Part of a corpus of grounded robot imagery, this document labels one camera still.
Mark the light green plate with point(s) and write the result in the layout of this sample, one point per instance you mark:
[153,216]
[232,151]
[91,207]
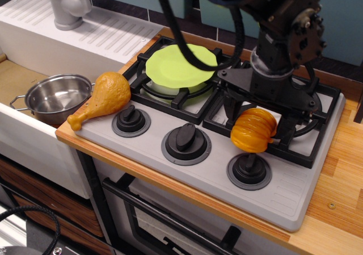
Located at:
[169,68]

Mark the toy chicken drumstick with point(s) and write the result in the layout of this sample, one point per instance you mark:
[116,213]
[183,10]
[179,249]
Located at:
[111,93]

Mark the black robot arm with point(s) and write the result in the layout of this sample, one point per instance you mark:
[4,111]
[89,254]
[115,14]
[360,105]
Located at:
[280,76]

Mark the black right burner grate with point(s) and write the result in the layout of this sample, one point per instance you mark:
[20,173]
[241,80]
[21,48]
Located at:
[311,130]

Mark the orange toy pumpkin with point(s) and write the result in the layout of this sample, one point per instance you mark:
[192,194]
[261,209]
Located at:
[253,130]

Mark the toy oven door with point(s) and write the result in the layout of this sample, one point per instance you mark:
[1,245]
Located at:
[161,223]

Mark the wooden drawer fronts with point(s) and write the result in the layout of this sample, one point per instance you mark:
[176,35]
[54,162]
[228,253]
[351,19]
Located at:
[76,215]

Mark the black burner grate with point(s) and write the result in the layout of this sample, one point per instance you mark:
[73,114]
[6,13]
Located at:
[311,130]
[189,103]

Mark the black middle stove knob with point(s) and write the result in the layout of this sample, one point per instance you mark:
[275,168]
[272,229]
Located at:
[186,145]

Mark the black stove knob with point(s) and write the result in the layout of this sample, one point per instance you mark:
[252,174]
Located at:
[131,122]
[249,172]
[186,145]

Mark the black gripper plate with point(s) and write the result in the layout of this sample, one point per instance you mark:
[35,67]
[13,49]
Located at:
[280,95]

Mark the black left burner grate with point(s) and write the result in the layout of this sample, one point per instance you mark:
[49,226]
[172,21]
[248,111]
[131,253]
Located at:
[189,103]

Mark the grey toy stove top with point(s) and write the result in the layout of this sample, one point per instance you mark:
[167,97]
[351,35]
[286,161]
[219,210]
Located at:
[283,202]

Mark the black right stove knob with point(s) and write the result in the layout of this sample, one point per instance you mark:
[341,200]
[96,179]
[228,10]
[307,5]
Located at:
[249,172]

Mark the black left stove knob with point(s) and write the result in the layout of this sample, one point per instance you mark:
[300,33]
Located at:
[131,122]

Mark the small steel pot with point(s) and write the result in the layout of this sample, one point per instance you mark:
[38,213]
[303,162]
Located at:
[53,99]

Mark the grey toy faucet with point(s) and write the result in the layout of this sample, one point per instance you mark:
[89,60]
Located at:
[68,14]

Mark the white toy sink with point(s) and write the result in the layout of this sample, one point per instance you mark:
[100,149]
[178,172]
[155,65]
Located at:
[33,48]

